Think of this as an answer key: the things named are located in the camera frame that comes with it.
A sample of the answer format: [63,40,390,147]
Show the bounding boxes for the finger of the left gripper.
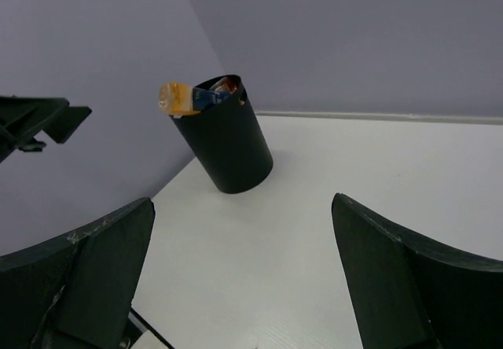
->
[1,96,92,160]

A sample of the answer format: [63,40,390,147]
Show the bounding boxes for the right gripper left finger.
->
[1,198,155,348]

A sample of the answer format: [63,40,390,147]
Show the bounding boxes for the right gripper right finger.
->
[332,193,502,348]

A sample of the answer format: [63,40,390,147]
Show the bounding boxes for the orange tea bottle blue label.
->
[159,82,232,116]

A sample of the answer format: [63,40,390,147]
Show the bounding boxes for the clear bottle red cap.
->
[210,77,237,93]

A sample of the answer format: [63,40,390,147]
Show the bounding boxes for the black cylindrical bin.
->
[172,75,274,194]

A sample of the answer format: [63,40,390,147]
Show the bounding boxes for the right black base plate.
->
[119,310,173,349]

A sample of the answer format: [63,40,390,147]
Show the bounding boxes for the aluminium table edge rail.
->
[257,111,502,126]

